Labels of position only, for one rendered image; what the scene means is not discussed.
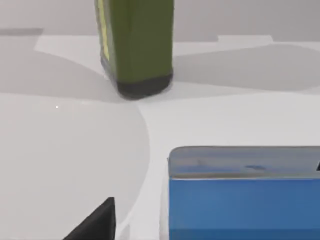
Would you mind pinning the green bottle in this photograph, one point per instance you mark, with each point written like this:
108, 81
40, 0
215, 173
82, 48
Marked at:
140, 50

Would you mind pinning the blue box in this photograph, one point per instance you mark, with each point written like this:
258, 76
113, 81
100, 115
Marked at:
243, 197

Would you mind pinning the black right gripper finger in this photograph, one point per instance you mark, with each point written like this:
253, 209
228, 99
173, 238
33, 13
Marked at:
101, 223

